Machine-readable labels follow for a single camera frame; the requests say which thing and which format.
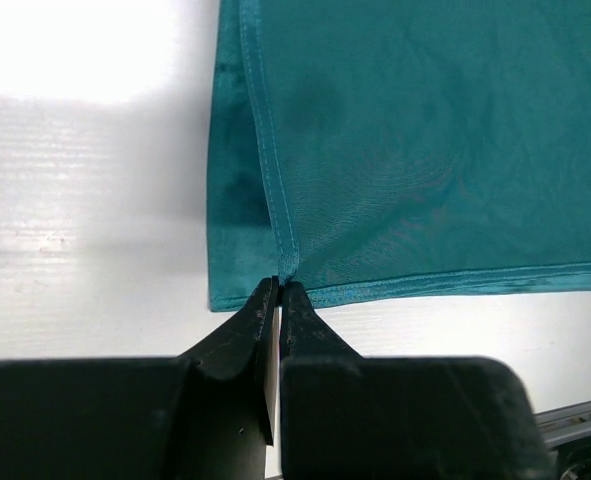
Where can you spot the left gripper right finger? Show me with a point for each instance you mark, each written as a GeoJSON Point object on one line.
{"type": "Point", "coordinates": [304, 333]}

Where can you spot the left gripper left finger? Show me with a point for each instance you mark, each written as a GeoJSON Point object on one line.
{"type": "Point", "coordinates": [245, 343]}

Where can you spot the teal cloth napkin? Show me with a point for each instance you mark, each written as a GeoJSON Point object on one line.
{"type": "Point", "coordinates": [385, 149]}

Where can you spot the aluminium front rail frame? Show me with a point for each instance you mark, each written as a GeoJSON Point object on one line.
{"type": "Point", "coordinates": [567, 434]}

